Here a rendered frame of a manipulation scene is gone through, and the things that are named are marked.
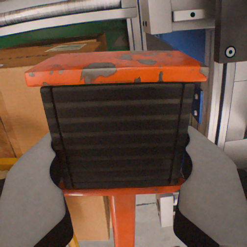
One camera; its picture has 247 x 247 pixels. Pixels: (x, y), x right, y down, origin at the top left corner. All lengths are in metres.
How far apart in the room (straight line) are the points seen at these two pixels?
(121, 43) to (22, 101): 0.97
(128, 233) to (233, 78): 0.34
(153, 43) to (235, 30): 0.84
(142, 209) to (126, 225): 2.05
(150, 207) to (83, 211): 1.66
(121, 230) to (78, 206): 0.40
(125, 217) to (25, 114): 0.32
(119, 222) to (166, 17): 0.27
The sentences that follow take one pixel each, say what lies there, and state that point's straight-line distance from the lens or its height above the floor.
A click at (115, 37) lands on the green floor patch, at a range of 1.29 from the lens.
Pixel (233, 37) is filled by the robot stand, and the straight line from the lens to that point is 0.29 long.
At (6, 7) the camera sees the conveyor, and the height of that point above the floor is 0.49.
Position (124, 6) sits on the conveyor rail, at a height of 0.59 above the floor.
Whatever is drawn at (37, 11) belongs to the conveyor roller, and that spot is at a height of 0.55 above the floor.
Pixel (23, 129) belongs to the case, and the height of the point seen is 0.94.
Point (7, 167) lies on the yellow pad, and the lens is 0.35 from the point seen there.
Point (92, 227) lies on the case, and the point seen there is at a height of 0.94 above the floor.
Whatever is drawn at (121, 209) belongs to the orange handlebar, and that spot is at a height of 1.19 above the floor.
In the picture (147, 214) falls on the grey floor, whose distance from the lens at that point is 2.33.
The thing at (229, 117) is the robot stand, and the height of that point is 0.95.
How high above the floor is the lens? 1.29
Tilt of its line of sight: 61 degrees down
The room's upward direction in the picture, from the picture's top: 176 degrees clockwise
